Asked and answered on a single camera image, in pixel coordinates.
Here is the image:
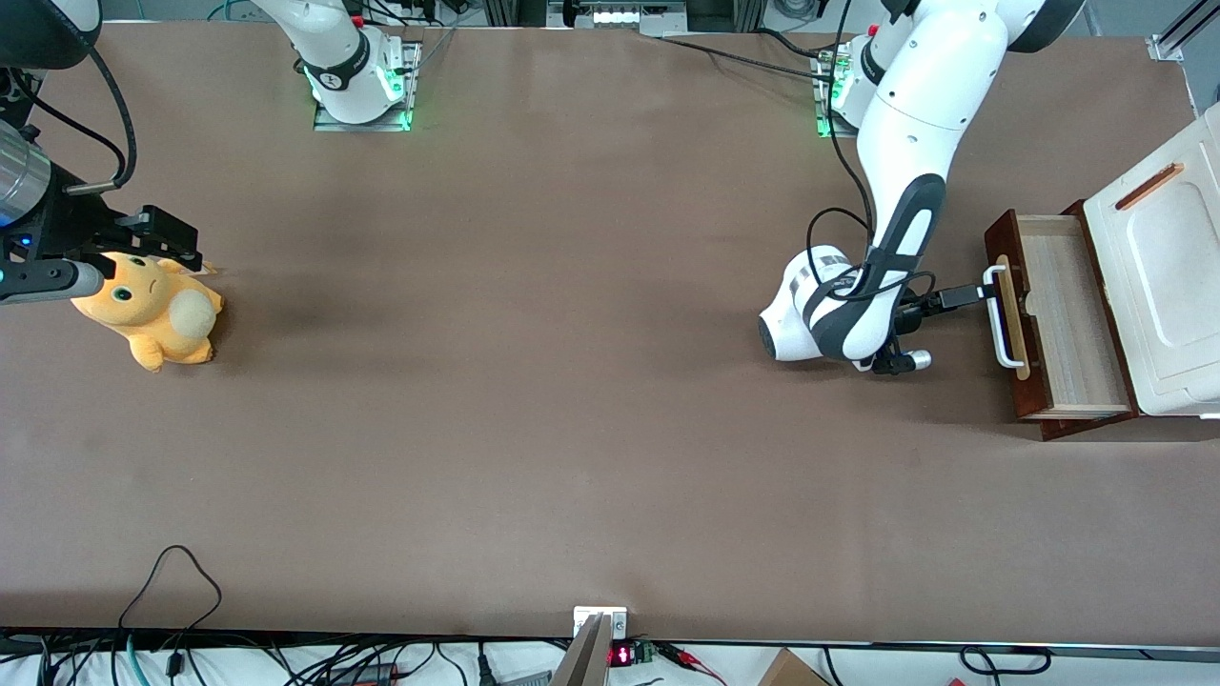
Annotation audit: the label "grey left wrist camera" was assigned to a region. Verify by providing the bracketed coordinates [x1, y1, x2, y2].
[858, 348, 933, 375]

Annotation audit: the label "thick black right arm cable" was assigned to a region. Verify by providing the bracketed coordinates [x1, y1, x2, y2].
[67, 43, 139, 196]

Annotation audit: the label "black power adapter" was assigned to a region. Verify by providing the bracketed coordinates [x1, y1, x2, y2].
[329, 662, 399, 686]

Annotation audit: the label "grey metal bar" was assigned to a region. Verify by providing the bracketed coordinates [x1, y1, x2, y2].
[551, 615, 612, 686]

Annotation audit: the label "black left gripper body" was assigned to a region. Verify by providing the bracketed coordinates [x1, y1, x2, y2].
[894, 289, 946, 337]

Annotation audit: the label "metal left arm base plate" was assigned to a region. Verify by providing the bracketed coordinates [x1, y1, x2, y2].
[813, 43, 868, 140]

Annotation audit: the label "white lit device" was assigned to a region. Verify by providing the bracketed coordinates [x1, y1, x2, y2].
[548, 0, 687, 37]

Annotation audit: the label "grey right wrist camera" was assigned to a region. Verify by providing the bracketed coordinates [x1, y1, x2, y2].
[0, 259, 106, 306]

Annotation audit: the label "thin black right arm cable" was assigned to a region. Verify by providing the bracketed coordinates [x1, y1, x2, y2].
[5, 71, 125, 163]

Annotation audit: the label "dark wood drawer white handle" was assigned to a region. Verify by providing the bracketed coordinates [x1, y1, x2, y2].
[984, 210, 1140, 421]

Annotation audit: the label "short black table cable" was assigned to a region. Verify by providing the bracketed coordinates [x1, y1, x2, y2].
[758, 27, 826, 61]

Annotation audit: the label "white metal bracket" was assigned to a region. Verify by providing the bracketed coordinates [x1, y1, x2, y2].
[573, 606, 629, 639]

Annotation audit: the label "brown wooden cabinet handle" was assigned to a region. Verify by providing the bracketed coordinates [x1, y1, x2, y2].
[1113, 163, 1185, 212]

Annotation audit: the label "red clip leads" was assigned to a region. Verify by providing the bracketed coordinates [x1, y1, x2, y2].
[658, 643, 727, 683]

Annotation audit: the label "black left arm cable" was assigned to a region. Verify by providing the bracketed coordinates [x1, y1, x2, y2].
[806, 0, 940, 306]

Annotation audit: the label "black oval cable loop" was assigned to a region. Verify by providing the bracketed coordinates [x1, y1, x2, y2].
[958, 645, 1052, 677]

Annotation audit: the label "aluminium frame profile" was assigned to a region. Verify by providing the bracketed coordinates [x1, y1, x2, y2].
[1149, 0, 1220, 63]

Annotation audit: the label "yellow plush toy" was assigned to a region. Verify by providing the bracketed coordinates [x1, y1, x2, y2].
[71, 252, 226, 373]

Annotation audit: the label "long black table cable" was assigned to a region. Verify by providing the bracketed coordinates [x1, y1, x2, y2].
[658, 33, 840, 85]

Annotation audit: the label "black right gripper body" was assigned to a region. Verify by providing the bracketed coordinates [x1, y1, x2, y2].
[10, 164, 131, 261]

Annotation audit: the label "brown cardboard box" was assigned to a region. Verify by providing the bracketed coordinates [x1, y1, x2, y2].
[758, 648, 832, 686]

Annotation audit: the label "white drawer cabinet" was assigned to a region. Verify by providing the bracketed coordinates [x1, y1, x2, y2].
[1039, 100, 1220, 441]

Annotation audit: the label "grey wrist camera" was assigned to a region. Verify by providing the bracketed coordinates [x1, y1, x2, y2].
[0, 259, 106, 306]
[858, 348, 933, 375]

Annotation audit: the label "black looped cable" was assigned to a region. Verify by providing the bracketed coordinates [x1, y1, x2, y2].
[119, 545, 223, 679]

